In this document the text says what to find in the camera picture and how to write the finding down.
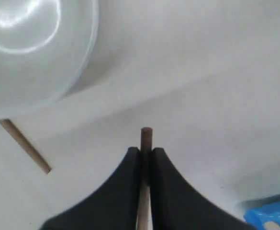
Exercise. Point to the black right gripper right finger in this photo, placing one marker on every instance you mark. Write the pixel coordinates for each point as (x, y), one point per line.
(176, 205)

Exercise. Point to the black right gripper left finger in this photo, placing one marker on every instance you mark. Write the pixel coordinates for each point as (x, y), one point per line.
(113, 206)

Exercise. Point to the wooden chopstick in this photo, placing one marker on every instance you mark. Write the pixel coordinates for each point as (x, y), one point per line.
(25, 144)
(144, 195)

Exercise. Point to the blue chips bag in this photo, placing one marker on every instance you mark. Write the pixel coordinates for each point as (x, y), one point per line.
(261, 211)

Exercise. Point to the white and black bowl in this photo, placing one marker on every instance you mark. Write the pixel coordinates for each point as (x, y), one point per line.
(45, 45)

